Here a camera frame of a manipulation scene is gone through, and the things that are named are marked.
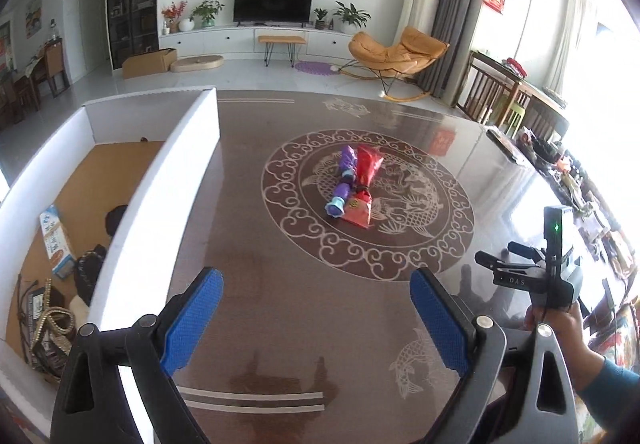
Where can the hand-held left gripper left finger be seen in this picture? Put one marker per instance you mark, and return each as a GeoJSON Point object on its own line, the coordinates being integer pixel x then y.
{"type": "Point", "coordinates": [192, 319]}

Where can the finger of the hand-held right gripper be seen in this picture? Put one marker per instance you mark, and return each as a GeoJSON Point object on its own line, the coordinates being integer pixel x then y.
{"type": "Point", "coordinates": [522, 251]}
{"type": "Point", "coordinates": [487, 258]}

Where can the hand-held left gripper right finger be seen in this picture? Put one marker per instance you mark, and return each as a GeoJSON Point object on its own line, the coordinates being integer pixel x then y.
{"type": "Point", "coordinates": [442, 319]}

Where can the black sock with silver trim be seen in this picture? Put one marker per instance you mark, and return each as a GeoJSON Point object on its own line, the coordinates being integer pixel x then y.
{"type": "Point", "coordinates": [90, 269]}

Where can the white cardboard storage box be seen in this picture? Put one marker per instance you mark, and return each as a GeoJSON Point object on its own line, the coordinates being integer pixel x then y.
{"type": "Point", "coordinates": [160, 204]}

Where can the gold rhinestone hair clip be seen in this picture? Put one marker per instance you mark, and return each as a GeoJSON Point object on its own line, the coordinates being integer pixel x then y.
{"type": "Point", "coordinates": [50, 321]}

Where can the white blue ointment box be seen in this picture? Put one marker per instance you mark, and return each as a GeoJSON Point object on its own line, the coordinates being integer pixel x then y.
{"type": "Point", "coordinates": [55, 241]}

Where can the small black box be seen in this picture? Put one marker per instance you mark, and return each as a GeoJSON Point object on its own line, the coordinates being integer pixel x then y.
{"type": "Point", "coordinates": [35, 306]}

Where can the person's right forearm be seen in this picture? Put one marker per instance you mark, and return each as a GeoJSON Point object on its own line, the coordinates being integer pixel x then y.
{"type": "Point", "coordinates": [610, 389]}

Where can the dark patterned desktop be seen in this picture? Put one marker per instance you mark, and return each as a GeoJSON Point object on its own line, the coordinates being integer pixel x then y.
{"type": "Point", "coordinates": [300, 299]}

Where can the person's right hand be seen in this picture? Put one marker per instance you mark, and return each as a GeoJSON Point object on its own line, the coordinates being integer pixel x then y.
{"type": "Point", "coordinates": [572, 329]}

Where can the row of assorted small items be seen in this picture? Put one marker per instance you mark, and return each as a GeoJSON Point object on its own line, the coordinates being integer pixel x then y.
{"type": "Point", "coordinates": [585, 204]}

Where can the patterned cloth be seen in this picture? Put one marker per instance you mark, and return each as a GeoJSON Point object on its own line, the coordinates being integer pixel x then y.
{"type": "Point", "coordinates": [620, 324]}

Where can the dark flat packet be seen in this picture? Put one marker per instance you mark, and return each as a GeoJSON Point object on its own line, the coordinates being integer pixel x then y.
{"type": "Point", "coordinates": [505, 144]}

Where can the green stool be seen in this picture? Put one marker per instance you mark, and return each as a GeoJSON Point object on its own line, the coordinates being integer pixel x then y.
{"type": "Point", "coordinates": [515, 117]}

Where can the red packet with gold emblem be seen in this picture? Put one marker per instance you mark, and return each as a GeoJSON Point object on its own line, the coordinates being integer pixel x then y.
{"type": "Point", "coordinates": [357, 209]}

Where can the dark red packet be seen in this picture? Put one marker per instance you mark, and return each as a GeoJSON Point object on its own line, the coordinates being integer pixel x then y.
{"type": "Point", "coordinates": [369, 164]}

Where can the wooden side table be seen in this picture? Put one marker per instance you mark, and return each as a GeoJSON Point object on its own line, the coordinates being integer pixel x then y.
{"type": "Point", "coordinates": [545, 94]}

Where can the purple blue plastic toy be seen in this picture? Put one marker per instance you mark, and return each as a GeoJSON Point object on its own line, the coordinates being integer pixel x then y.
{"type": "Point", "coordinates": [345, 179]}

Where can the red cloth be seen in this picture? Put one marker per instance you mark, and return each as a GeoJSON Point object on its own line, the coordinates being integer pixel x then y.
{"type": "Point", "coordinates": [515, 67]}

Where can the white sheer curtain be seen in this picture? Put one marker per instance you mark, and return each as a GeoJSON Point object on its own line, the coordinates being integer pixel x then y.
{"type": "Point", "coordinates": [575, 34]}

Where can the orange lounge chair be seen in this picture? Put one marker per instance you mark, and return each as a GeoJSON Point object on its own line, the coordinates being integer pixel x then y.
{"type": "Point", "coordinates": [395, 52]}

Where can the grey curtain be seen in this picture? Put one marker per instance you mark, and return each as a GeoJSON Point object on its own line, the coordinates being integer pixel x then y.
{"type": "Point", "coordinates": [452, 9]}

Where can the round beige floor pad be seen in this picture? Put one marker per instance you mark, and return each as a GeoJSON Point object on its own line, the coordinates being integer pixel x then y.
{"type": "Point", "coordinates": [197, 63]}

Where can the purple floor mat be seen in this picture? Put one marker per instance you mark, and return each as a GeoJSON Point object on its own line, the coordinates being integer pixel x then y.
{"type": "Point", "coordinates": [312, 68]}

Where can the brown cardboard box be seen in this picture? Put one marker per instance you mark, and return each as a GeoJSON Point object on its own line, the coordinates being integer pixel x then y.
{"type": "Point", "coordinates": [147, 63]}

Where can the white television cabinet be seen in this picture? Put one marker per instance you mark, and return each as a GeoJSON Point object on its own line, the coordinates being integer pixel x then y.
{"type": "Point", "coordinates": [210, 42]}

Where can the large leafy potted plant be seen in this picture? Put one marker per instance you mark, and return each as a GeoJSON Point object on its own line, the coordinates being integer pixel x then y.
{"type": "Point", "coordinates": [352, 14]}

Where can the small wooden cabinet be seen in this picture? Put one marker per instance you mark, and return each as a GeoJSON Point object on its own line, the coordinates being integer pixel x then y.
{"type": "Point", "coordinates": [50, 67]}

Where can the small potted plant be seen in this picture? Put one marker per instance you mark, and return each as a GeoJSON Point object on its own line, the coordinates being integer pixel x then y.
{"type": "Point", "coordinates": [320, 18]}

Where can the wooden bench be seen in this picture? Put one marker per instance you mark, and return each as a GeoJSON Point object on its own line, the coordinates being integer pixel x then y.
{"type": "Point", "coordinates": [281, 39]}

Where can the white round vase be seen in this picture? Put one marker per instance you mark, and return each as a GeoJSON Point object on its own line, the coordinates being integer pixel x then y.
{"type": "Point", "coordinates": [185, 24]}

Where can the red flower arrangement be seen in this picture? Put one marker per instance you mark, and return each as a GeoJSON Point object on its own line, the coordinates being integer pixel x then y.
{"type": "Point", "coordinates": [172, 13]}

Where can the bushy green potted plant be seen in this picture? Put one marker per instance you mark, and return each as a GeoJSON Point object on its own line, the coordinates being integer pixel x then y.
{"type": "Point", "coordinates": [206, 12]}

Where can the white door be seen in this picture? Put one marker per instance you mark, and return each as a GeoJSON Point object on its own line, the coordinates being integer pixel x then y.
{"type": "Point", "coordinates": [92, 19]}

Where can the black television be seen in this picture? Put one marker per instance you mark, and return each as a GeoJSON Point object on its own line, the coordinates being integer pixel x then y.
{"type": "Point", "coordinates": [274, 2]}

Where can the framed wall painting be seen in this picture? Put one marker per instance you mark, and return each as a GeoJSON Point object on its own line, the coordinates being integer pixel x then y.
{"type": "Point", "coordinates": [33, 14]}

